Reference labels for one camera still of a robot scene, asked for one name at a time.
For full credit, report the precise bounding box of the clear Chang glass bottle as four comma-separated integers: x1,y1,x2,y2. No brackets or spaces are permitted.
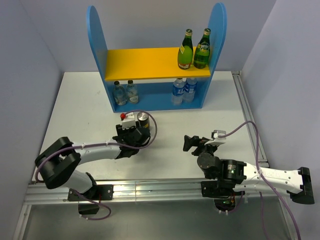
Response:
126,80,139,104

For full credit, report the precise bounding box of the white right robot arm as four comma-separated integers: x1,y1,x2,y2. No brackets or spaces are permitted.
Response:
183,131,315,205

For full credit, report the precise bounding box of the black gold beverage can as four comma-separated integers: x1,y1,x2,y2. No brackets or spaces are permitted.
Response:
137,111,150,130

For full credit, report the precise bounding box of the aluminium side rail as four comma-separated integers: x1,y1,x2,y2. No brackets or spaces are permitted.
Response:
231,71,270,168

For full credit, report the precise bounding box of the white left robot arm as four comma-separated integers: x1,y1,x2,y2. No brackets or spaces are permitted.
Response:
34,125,151,200

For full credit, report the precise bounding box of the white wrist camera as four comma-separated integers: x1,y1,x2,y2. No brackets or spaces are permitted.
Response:
120,112,140,130
204,130,227,147

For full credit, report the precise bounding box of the blue label plastic bottle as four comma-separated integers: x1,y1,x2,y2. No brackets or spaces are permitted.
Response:
183,77,198,103

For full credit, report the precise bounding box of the clear glass bottle black cap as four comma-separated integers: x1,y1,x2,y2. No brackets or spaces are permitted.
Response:
112,81,127,106

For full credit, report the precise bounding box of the aluminium mounting rail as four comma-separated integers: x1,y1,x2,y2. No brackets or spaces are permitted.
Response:
13,179,296,240

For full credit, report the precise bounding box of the blue and yellow shelf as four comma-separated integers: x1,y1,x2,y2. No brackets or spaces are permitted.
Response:
86,2,228,113

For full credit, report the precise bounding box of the green Perrier glass bottle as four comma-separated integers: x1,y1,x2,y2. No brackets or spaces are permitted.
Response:
193,28,211,69

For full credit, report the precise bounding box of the Pocari Sweat plastic bottle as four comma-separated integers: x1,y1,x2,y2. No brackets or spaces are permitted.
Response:
171,78,185,105

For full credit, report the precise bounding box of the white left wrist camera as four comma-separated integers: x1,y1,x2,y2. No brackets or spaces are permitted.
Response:
120,112,140,130

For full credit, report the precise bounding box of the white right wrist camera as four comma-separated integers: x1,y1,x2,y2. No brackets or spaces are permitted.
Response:
204,130,227,147

